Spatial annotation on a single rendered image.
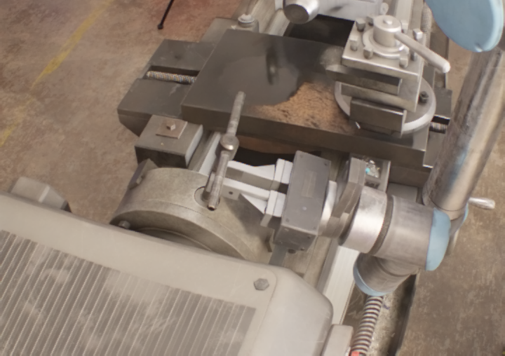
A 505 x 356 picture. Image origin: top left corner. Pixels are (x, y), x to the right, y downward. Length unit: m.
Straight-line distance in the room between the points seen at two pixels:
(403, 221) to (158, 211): 0.34
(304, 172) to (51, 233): 0.37
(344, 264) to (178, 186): 0.48
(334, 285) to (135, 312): 0.67
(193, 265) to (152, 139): 0.85
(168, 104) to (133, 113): 0.09
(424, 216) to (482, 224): 1.66
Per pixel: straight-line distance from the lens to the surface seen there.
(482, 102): 0.89
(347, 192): 0.88
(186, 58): 1.79
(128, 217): 1.01
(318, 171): 0.96
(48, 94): 3.27
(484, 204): 1.59
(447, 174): 1.01
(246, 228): 0.99
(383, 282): 1.05
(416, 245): 0.95
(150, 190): 1.00
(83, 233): 0.80
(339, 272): 1.34
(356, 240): 0.93
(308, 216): 0.91
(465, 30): 0.63
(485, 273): 2.46
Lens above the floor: 1.94
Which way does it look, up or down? 45 degrees down
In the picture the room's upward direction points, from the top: 3 degrees counter-clockwise
